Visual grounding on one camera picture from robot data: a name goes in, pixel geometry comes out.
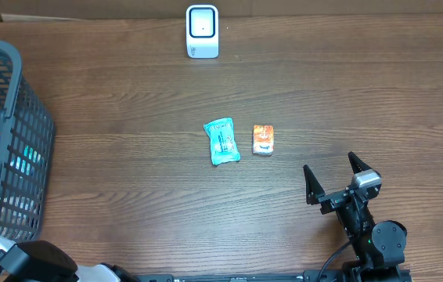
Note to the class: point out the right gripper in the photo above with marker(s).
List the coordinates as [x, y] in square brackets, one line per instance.
[316, 194]

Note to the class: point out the orange tissue pack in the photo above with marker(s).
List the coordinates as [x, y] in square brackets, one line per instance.
[263, 140]

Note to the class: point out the teal snack packet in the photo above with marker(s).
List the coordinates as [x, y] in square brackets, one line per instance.
[223, 146]

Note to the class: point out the small teal tissue pack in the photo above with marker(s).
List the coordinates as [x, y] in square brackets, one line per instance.
[28, 162]

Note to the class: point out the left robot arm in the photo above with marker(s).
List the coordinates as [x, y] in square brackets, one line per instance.
[39, 260]

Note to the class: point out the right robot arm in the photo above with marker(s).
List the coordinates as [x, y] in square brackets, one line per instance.
[374, 250]

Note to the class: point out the white barcode scanner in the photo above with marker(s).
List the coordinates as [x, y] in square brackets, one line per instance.
[202, 31]

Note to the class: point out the grey plastic basket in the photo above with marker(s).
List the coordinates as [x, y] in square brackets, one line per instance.
[27, 133]

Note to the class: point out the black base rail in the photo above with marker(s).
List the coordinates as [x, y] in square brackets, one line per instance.
[237, 278]

